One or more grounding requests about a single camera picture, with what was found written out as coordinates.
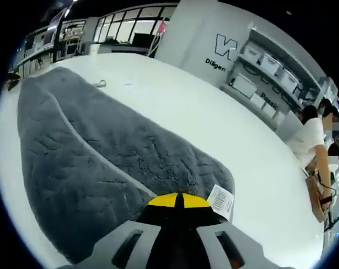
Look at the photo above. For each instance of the grey towel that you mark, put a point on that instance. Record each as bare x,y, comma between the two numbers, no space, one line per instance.
88,168

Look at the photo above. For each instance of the clear plastic wrapper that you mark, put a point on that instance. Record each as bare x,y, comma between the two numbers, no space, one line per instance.
100,83

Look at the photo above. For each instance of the black monitor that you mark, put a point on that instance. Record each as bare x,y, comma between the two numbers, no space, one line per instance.
144,39

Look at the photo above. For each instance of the white stand with pink flag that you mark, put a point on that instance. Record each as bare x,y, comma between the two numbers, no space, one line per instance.
161,28

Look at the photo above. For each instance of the row of white storage boxes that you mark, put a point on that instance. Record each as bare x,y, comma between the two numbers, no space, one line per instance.
270,63

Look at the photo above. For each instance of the grey metal shelf unit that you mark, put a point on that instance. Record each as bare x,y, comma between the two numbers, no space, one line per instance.
273,42

